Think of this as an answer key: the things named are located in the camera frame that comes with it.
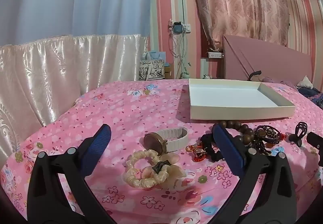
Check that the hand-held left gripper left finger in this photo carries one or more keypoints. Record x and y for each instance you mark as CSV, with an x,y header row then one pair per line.
x,y
97,148

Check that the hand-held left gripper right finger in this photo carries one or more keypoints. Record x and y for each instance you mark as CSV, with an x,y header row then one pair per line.
x,y
229,153

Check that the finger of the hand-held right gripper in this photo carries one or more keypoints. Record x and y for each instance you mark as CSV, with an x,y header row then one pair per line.
x,y
315,140

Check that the black hand-shaped jewelry stand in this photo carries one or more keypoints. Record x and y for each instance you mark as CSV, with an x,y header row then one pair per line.
x,y
298,135

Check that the orange pendant charm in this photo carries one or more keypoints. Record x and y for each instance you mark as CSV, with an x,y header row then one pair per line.
x,y
190,148

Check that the cream scrunchie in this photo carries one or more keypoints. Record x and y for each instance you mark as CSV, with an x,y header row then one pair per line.
x,y
137,183

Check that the white shallow tray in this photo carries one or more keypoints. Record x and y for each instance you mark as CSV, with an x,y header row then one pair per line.
x,y
227,95

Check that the dark patterned blanket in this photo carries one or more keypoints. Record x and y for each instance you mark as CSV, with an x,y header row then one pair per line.
x,y
314,95

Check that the pink floral bedsheet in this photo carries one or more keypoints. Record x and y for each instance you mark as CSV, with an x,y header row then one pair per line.
x,y
126,112

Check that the white pillow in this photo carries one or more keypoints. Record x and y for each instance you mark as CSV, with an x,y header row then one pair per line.
x,y
305,82

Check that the purple dotted pillow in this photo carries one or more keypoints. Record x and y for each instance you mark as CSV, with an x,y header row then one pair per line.
x,y
277,82

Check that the brown and black clothing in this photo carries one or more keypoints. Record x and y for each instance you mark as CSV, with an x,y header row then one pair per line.
x,y
255,77

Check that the cream satin curtain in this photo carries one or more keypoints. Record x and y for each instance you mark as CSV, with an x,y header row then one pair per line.
x,y
50,75

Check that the pink headboard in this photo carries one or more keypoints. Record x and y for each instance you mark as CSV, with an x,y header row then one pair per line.
x,y
272,62

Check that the printed tote bag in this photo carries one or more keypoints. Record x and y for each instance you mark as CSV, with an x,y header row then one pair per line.
x,y
151,71

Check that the white power strip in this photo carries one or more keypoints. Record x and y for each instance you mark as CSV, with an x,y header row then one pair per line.
x,y
214,55

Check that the cardboard box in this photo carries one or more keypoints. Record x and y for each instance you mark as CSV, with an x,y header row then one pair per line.
x,y
168,71

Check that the light blue gift bag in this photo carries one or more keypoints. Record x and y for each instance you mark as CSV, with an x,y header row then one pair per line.
x,y
156,56

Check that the blue charger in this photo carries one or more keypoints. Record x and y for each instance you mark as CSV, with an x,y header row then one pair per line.
x,y
177,29

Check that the white wall socket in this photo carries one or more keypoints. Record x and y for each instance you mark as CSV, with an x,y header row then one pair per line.
x,y
187,27

